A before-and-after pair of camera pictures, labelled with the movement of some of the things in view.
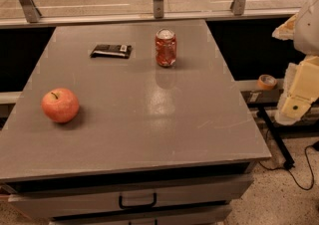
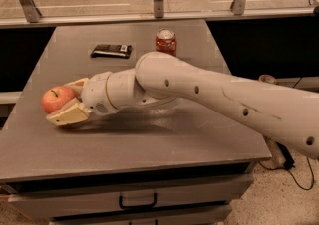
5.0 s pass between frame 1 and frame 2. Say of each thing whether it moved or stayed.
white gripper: moved
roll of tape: stayed
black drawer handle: stayed
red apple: stayed
